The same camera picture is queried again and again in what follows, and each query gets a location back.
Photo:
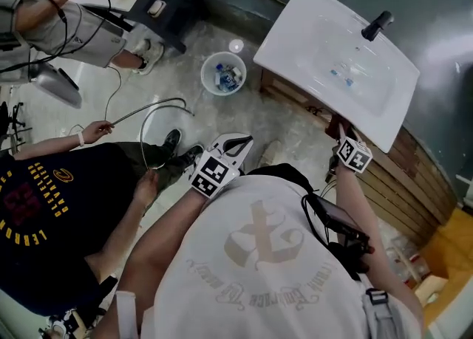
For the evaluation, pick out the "person's left shoe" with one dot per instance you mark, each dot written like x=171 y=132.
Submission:
x=270 y=154

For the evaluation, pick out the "person's left forearm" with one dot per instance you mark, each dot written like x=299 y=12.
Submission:
x=166 y=241

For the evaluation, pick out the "person's right forearm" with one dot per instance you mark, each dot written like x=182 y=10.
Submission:
x=354 y=197

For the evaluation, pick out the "black faucet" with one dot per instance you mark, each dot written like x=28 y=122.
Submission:
x=377 y=25

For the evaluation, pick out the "clear wrapper with blue ends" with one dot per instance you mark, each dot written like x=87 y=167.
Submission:
x=341 y=75

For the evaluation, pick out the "beige soap dish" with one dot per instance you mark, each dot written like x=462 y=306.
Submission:
x=156 y=8

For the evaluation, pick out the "orange box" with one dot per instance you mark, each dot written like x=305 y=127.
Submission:
x=454 y=241

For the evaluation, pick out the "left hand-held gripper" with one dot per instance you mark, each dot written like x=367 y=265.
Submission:
x=214 y=175

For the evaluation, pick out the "dark grey vanity table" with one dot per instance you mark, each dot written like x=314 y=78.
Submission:
x=177 y=5

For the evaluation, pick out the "person's white printed t-shirt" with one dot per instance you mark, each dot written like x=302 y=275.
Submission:
x=258 y=293

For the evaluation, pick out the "white wristband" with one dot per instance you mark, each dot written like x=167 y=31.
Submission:
x=81 y=139

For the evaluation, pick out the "person's black shorts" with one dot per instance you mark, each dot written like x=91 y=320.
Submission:
x=281 y=173

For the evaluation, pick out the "white plastic waste basket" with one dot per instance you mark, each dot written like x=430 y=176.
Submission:
x=207 y=71

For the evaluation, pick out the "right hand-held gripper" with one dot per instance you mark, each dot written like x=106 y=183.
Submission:
x=354 y=154

